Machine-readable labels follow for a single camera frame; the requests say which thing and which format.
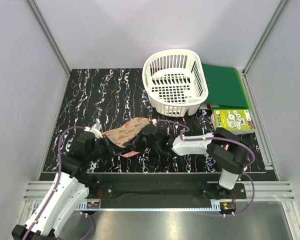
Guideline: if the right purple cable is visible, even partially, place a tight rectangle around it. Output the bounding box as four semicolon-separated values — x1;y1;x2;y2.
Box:
151;119;256;217

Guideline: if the purple cable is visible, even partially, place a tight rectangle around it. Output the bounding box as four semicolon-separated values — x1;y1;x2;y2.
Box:
22;126;95;240
151;119;256;217

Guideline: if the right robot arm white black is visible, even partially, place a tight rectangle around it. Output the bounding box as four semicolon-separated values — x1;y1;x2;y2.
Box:
123;124;256;200

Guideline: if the pink mesh bra laundry bag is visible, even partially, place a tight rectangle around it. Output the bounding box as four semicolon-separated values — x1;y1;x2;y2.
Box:
102;117;150;148

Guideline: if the aluminium front rail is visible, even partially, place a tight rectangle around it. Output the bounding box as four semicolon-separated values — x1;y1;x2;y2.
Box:
22;179;296;213

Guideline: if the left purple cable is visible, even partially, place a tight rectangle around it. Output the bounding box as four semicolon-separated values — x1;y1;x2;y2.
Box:
22;126;95;240

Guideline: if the green folder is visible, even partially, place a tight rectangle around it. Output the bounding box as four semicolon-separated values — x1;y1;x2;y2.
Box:
202;63;251;109

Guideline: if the white plastic laundry basket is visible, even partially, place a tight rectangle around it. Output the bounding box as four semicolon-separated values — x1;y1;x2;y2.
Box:
142;49;209;117

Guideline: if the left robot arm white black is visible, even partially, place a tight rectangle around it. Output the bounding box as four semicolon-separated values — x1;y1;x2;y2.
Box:
11;131;123;240

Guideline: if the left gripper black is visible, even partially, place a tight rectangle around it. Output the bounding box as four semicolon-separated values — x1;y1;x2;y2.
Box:
87;133;125;162

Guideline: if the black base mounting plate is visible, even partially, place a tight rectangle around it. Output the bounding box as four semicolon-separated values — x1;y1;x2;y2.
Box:
86;173;247;211

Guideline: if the green illustrated book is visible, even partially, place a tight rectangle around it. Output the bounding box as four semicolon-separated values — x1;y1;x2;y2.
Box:
211;109;256;135

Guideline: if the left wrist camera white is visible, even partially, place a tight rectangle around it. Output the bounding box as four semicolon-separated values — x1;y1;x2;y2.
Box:
84;122;103;139

